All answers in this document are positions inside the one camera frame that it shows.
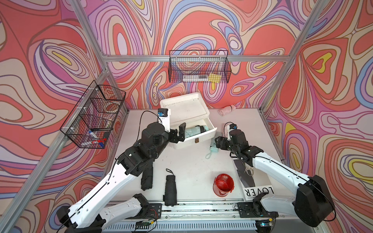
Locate white top drawer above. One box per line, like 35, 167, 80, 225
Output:
171, 118, 217, 150

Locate black umbrella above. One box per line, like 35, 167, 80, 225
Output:
141, 164, 153, 191
163, 169, 177, 206

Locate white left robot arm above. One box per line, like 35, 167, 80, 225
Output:
57, 122, 186, 233

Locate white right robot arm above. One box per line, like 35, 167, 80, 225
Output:
215, 129, 336, 227

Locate white drawer cabinet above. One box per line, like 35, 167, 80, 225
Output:
160, 92, 210, 126

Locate red metal bucket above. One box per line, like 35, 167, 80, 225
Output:
213, 173, 235, 197

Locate white LOVER book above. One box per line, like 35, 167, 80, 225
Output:
232, 159, 275, 202

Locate yellow item in basket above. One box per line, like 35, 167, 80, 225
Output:
208, 73, 222, 83

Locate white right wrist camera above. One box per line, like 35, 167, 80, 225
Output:
223, 122, 237, 141

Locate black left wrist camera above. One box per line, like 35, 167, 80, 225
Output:
157, 108, 171, 133

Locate black wire basket back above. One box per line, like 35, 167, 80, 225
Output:
168, 49, 232, 83

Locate black wire basket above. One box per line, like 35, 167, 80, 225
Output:
60, 81, 126, 149
168, 49, 232, 83

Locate black wire basket left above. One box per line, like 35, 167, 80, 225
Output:
60, 81, 126, 149

